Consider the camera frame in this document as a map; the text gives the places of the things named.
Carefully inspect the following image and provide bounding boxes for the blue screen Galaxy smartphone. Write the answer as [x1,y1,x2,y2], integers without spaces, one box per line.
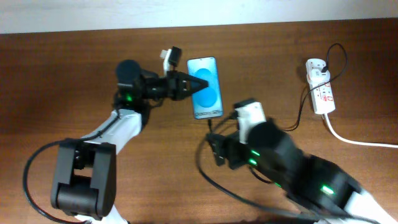
[187,57,223,119]

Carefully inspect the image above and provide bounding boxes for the white power strip cord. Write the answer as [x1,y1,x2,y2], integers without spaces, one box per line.
[322,113,398,149]

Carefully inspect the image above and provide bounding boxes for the black USB charging cable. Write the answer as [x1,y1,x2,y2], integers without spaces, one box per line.
[206,42,348,134]

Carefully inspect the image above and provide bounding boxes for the white USB charger plug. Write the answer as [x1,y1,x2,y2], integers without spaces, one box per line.
[307,68,330,85]

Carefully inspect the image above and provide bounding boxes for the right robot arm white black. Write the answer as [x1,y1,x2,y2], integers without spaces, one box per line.
[206,122,396,223]

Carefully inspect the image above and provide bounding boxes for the white power strip red switches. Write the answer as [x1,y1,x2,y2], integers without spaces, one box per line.
[305,58,335,114]

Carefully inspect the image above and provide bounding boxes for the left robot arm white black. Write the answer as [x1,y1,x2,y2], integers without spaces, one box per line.
[50,60,209,223]

